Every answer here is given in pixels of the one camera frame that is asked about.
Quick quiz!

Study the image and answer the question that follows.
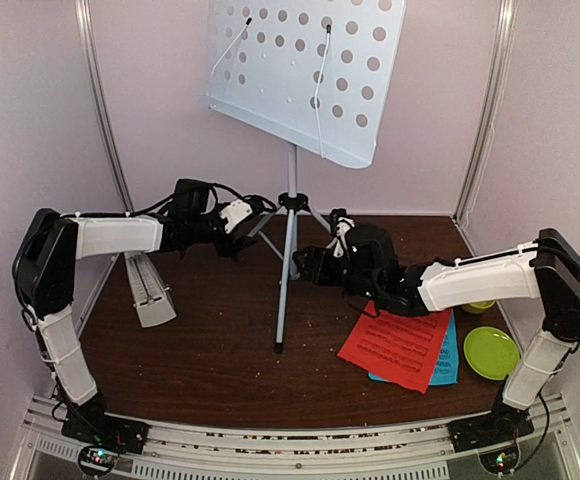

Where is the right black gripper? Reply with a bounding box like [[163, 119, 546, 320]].
[[292, 246, 381, 304]]

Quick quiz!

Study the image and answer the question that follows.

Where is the red sheet music mat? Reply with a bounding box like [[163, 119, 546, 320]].
[[336, 307, 455, 396]]

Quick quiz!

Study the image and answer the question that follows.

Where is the grey music stand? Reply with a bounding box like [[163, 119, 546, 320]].
[[206, 1, 406, 353]]

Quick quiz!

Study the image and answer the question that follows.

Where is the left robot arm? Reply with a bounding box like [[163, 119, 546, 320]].
[[12, 179, 274, 444]]

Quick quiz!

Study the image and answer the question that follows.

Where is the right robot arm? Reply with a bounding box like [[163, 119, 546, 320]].
[[293, 220, 580, 442]]

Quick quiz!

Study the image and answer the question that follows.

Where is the grey metronome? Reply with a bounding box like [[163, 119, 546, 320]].
[[124, 252, 177, 328]]

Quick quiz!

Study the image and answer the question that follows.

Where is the blue sheet music mat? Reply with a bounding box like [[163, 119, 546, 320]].
[[366, 309, 461, 387]]

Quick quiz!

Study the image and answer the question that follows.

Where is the green bowl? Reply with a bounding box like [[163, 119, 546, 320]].
[[461, 300, 496, 315]]

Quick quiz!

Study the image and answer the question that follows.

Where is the green plate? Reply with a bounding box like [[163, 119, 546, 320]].
[[463, 326, 521, 381]]

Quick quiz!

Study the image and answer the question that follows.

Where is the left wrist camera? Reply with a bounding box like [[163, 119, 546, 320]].
[[219, 199, 263, 234]]

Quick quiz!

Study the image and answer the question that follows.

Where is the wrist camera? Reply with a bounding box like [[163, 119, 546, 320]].
[[219, 199, 263, 234], [330, 208, 355, 258]]

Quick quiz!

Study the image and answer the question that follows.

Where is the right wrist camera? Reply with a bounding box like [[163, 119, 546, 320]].
[[330, 208, 355, 258]]

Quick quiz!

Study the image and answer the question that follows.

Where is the aluminium front rail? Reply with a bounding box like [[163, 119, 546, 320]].
[[12, 394, 580, 480]]

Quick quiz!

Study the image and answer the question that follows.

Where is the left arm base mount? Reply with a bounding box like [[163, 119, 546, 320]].
[[61, 415, 149, 478]]

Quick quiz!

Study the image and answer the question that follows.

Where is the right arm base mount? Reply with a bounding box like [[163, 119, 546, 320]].
[[448, 414, 534, 476]]

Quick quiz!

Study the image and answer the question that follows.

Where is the left aluminium corner post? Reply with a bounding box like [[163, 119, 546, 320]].
[[74, 0, 135, 212]]

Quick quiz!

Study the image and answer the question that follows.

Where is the aluminium corner post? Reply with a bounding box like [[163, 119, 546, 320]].
[[454, 0, 517, 228], [74, 0, 135, 212]]

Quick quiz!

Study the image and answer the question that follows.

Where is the right aluminium corner post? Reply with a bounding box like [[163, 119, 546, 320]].
[[454, 0, 517, 228]]

